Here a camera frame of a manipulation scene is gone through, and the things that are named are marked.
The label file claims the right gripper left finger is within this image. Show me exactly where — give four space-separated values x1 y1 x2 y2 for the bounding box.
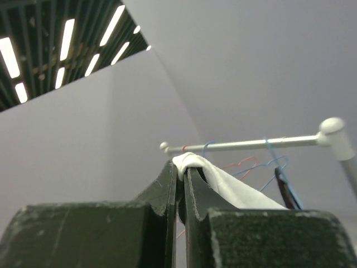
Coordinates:
1 161 177 267

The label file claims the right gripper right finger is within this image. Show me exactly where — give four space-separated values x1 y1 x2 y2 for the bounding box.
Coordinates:
184 168 356 267

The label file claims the white tank top navy trim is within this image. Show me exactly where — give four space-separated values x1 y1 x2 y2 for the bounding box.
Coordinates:
172 152 286 210

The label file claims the light blue wire hanger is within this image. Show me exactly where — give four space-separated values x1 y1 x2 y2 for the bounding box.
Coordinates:
201 142 288 192

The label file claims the navy tank top red trim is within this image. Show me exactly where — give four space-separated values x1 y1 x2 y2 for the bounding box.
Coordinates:
274 167 301 210

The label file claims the blue hanger with navy top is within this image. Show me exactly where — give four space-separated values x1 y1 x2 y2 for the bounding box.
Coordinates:
264 137 303 210

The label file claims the white clothes rack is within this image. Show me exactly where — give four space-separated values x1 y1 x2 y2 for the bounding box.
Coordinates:
160 117 356 194

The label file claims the pink wire hanger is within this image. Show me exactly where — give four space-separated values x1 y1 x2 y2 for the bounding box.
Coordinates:
176 142 259 238

